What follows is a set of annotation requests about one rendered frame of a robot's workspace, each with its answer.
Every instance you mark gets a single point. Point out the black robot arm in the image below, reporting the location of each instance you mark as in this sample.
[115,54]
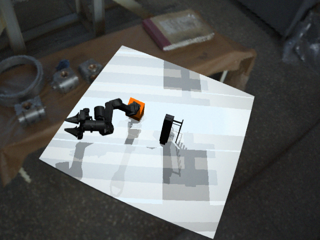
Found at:
[103,115]

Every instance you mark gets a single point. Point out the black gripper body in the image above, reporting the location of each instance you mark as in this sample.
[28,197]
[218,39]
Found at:
[85,125]

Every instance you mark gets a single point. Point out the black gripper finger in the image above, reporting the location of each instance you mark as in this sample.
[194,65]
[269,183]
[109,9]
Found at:
[74,119]
[72,131]

